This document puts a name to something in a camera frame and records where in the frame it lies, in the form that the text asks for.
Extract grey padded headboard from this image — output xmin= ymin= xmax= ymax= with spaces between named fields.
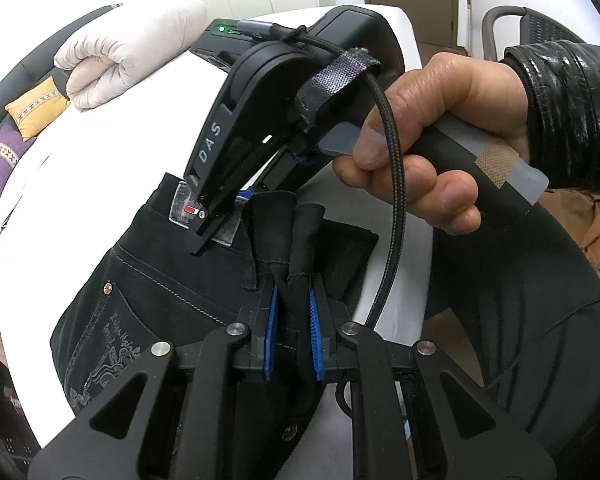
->
xmin=0 ymin=4 xmax=123 ymax=231

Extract person's right forearm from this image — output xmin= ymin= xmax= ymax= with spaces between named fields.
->
xmin=500 ymin=40 xmax=600 ymax=196

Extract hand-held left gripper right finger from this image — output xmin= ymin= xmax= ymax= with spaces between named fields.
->
xmin=307 ymin=280 xmax=556 ymax=480

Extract person's dark clothing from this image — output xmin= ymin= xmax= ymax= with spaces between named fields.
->
xmin=425 ymin=187 xmax=600 ymax=480

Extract yellow cushion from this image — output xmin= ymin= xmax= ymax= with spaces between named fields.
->
xmin=5 ymin=77 xmax=72 ymax=142

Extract black braided cable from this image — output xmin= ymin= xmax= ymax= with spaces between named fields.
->
xmin=235 ymin=19 xmax=408 ymax=328

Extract black denim pants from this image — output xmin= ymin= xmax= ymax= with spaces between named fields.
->
xmin=50 ymin=172 xmax=381 ymax=480

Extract brown cloth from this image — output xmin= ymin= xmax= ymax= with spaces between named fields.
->
xmin=536 ymin=190 xmax=600 ymax=266

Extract grey velcro strap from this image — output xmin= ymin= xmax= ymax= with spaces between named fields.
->
xmin=295 ymin=47 xmax=383 ymax=126

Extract white bed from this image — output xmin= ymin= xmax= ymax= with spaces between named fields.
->
xmin=0 ymin=7 xmax=421 ymax=446

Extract person's right hand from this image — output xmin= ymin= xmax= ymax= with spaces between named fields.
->
xmin=332 ymin=52 xmax=531 ymax=236

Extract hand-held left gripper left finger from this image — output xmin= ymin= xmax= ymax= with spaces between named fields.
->
xmin=27 ymin=280 xmax=281 ymax=480

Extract grey mesh chair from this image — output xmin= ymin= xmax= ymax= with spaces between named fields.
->
xmin=480 ymin=6 xmax=600 ymax=291

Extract rolled cream duvet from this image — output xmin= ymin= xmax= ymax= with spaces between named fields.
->
xmin=54 ymin=0 xmax=208 ymax=111

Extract purple cushion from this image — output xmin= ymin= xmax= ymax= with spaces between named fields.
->
xmin=0 ymin=122 xmax=35 ymax=196

